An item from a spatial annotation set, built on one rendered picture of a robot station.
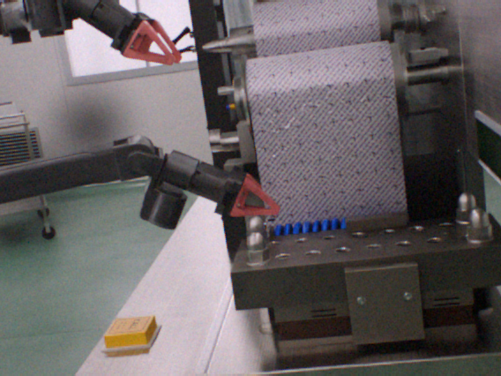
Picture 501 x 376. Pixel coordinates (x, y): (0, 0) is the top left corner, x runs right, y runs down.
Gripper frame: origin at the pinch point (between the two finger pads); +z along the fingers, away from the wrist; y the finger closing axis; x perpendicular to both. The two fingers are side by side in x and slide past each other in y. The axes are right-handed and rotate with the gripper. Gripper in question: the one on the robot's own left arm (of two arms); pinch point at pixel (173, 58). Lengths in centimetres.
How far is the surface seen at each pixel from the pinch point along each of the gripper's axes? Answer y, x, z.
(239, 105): 2.1, -0.3, 13.8
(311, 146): 4.5, 0.8, 27.5
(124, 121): -550, -165, -97
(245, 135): -2.6, -5.0, 17.2
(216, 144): -3.1, -9.2, 13.7
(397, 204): 4.2, 0.3, 44.6
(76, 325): -219, -178, -9
